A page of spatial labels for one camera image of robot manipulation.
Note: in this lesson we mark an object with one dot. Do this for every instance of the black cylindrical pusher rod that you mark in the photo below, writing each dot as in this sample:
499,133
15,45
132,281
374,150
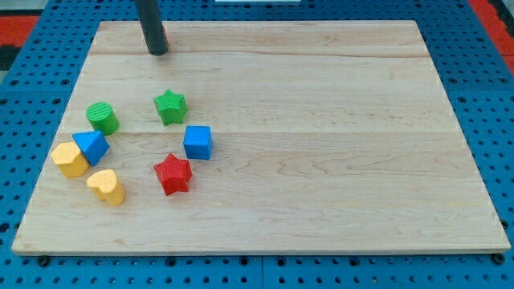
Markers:
152,26

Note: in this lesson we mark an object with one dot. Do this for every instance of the green star block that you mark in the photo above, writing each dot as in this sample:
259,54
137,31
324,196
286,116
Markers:
171,107

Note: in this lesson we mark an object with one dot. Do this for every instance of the red star block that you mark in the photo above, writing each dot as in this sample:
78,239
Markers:
174,174

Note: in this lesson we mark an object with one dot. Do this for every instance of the green cylinder block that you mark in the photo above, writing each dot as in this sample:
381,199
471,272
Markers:
102,117

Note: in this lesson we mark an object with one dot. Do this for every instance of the blue cube block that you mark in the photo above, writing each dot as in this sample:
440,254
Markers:
198,142

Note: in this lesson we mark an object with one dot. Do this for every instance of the blue triangle block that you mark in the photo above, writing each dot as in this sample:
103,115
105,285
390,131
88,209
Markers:
93,145

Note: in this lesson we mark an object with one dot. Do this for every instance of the yellow hexagon block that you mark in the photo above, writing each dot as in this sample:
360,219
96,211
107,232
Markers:
69,159

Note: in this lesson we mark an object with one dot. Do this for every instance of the yellow heart block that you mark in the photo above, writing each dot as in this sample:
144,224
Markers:
106,185

